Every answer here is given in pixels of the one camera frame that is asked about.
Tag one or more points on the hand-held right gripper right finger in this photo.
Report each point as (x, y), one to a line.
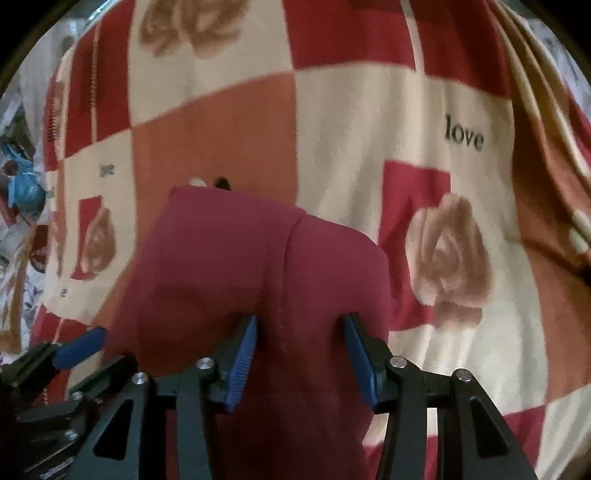
(364, 369)

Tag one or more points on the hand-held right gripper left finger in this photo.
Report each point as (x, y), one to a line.
(241, 364)

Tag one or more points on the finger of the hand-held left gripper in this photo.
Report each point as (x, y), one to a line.
(81, 347)
(108, 376)

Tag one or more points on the maroon garment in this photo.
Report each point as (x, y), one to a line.
(240, 258)

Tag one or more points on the brown and white patterned cloth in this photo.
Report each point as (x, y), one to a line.
(16, 295)

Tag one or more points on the blue plastic bag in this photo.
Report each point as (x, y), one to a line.
(25, 189)

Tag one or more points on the rose print checked blanket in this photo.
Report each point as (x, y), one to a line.
(360, 101)

